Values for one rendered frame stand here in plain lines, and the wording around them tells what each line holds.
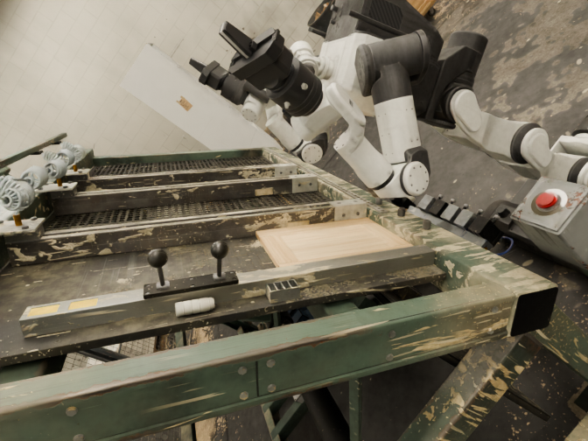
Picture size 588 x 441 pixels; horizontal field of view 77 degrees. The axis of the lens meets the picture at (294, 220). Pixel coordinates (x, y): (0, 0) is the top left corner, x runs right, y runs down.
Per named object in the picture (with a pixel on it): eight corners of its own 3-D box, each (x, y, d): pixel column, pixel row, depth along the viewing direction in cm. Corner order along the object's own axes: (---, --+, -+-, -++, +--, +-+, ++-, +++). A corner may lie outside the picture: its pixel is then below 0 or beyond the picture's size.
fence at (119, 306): (433, 264, 100) (436, 251, 98) (24, 338, 71) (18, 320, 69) (422, 256, 104) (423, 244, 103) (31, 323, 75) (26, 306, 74)
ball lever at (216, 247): (228, 285, 83) (230, 250, 73) (212, 289, 82) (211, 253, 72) (226, 272, 85) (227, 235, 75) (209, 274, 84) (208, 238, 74)
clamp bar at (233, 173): (298, 178, 196) (297, 132, 188) (41, 199, 160) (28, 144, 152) (292, 175, 205) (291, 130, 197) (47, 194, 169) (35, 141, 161)
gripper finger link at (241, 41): (224, 19, 60) (252, 44, 64) (220, 34, 59) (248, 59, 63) (230, 14, 59) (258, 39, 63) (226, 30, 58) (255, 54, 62)
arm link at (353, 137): (298, 116, 75) (339, 161, 80) (332, 87, 70) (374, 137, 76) (302, 103, 80) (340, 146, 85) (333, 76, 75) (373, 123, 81)
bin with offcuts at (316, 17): (373, 27, 486) (339, -11, 457) (347, 60, 496) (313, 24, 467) (358, 29, 531) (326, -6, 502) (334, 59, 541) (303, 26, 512)
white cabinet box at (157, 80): (283, 150, 503) (146, 42, 411) (258, 183, 514) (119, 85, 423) (275, 140, 556) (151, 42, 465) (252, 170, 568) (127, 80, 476)
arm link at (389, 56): (416, 96, 91) (407, 39, 89) (429, 90, 82) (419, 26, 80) (370, 108, 92) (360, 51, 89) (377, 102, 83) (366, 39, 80)
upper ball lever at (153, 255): (173, 295, 79) (167, 258, 69) (154, 298, 78) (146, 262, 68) (171, 280, 82) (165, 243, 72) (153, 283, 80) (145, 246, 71)
